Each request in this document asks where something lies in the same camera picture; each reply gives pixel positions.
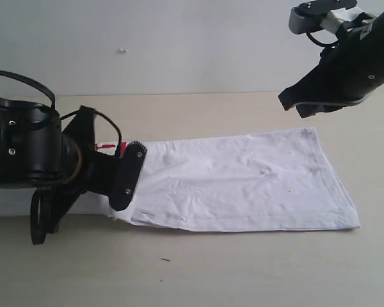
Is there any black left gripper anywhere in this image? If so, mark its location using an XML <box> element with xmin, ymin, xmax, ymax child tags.
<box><xmin>30</xmin><ymin>106</ymin><xmax>122</xmax><ymax>245</ymax></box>

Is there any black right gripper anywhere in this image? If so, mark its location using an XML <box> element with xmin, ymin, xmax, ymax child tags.
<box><xmin>278</xmin><ymin>19</ymin><xmax>384</xmax><ymax>118</ymax></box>

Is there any white t-shirt red lettering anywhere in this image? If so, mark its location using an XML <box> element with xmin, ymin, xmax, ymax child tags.
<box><xmin>0</xmin><ymin>127</ymin><xmax>362</xmax><ymax>233</ymax></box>

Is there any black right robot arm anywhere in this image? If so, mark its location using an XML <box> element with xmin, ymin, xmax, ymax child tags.
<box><xmin>278</xmin><ymin>1</ymin><xmax>384</xmax><ymax>118</ymax></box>

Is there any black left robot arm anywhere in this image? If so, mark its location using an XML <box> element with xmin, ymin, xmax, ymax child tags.
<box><xmin>0</xmin><ymin>98</ymin><xmax>124</xmax><ymax>245</ymax></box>

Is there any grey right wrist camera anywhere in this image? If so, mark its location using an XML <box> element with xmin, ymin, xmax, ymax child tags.
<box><xmin>289</xmin><ymin>0</ymin><xmax>377</xmax><ymax>35</ymax></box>

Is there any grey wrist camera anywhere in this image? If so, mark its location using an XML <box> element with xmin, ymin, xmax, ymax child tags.
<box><xmin>108</xmin><ymin>141</ymin><xmax>147</xmax><ymax>211</ymax></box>
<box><xmin>289</xmin><ymin>0</ymin><xmax>377</xmax><ymax>35</ymax></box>

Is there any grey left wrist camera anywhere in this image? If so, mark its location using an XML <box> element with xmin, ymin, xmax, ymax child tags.
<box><xmin>108</xmin><ymin>141</ymin><xmax>147</xmax><ymax>211</ymax></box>

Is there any black left camera cable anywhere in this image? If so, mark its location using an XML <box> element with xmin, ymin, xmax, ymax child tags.
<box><xmin>0</xmin><ymin>70</ymin><xmax>122</xmax><ymax>157</ymax></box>

